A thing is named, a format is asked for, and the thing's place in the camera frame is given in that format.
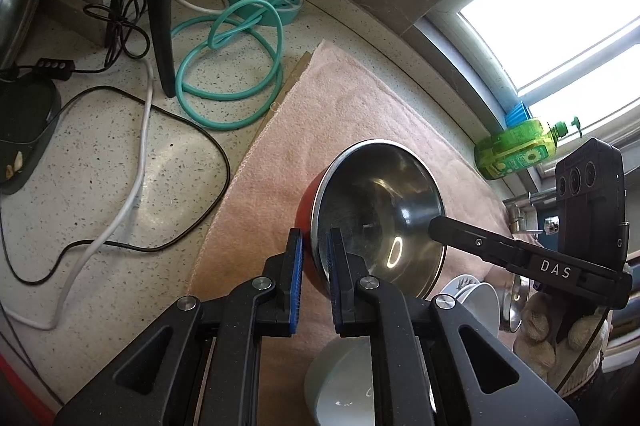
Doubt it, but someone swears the large stainless steel bowl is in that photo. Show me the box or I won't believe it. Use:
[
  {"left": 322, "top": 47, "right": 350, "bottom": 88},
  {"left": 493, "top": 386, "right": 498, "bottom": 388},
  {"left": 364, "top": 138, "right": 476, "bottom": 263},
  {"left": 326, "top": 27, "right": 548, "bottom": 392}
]
[{"left": 500, "top": 274, "right": 530, "bottom": 333}]

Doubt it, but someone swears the white plate with grey leaves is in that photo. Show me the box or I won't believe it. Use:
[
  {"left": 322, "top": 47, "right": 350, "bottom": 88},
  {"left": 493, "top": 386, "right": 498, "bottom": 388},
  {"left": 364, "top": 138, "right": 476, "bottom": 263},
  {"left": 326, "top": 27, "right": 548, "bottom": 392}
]
[{"left": 440, "top": 274, "right": 500, "bottom": 336}]

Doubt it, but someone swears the red steel bowl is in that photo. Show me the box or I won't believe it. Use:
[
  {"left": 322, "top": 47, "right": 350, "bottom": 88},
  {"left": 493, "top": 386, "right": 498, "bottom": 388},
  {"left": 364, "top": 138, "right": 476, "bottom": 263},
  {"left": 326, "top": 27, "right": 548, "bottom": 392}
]
[{"left": 295, "top": 139, "right": 446, "bottom": 298}]

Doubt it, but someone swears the chrome kitchen faucet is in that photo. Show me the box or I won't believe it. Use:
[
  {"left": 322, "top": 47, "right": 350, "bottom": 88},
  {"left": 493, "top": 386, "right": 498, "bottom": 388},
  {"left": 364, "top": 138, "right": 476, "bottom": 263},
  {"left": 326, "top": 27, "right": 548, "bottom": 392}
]
[{"left": 502, "top": 189, "right": 560, "bottom": 238}]

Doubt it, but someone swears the right white gloved hand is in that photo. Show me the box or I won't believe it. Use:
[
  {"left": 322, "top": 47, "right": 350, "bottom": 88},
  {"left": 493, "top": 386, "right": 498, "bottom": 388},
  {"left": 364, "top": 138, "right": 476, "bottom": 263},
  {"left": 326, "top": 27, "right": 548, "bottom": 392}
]
[{"left": 513, "top": 293, "right": 611, "bottom": 398}]

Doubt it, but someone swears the green dish soap bottle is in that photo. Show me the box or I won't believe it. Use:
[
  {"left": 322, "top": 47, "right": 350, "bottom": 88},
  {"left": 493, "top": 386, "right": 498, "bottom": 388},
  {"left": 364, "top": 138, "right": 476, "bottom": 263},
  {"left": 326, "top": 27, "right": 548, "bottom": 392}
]
[{"left": 474, "top": 117, "right": 582, "bottom": 180}]

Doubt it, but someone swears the pink towel mat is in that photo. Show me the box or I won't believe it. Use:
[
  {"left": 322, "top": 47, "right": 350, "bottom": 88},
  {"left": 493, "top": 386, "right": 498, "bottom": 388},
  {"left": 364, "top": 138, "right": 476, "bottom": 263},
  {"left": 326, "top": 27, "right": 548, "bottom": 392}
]
[{"left": 184, "top": 38, "right": 544, "bottom": 426}]

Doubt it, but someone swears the teal round power strip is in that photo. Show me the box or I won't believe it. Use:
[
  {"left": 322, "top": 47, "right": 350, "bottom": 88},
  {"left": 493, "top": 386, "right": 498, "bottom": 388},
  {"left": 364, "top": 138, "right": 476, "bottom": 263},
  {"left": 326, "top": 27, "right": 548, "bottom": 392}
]
[{"left": 228, "top": 0, "right": 304, "bottom": 27}]

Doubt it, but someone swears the black device base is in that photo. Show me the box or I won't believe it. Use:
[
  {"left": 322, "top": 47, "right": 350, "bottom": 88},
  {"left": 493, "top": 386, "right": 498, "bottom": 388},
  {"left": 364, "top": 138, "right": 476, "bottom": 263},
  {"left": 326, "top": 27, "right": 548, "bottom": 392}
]
[{"left": 1, "top": 73, "right": 61, "bottom": 194}]

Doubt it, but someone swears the black cable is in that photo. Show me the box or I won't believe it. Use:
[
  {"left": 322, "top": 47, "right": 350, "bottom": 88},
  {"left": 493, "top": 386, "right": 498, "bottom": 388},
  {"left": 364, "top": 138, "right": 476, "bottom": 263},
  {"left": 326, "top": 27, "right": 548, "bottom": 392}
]
[{"left": 0, "top": 0, "right": 232, "bottom": 286}]

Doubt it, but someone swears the white power cable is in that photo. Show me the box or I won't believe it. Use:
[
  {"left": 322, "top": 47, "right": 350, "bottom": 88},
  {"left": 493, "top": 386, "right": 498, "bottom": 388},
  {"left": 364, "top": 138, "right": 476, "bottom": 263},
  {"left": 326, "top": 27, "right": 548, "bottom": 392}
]
[{"left": 0, "top": 0, "right": 271, "bottom": 332}]

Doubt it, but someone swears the window frame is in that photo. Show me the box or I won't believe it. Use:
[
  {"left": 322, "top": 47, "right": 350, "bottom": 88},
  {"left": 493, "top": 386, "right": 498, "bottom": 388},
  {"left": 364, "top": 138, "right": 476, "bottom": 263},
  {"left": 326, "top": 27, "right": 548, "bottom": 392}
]
[{"left": 416, "top": 0, "right": 639, "bottom": 155}]

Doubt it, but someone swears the teal power cable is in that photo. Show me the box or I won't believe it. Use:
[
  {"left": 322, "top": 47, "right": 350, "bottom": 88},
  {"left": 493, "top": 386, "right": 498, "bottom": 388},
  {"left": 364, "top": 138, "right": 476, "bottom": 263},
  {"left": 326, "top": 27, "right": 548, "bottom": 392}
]
[{"left": 170, "top": 0, "right": 461, "bottom": 132}]

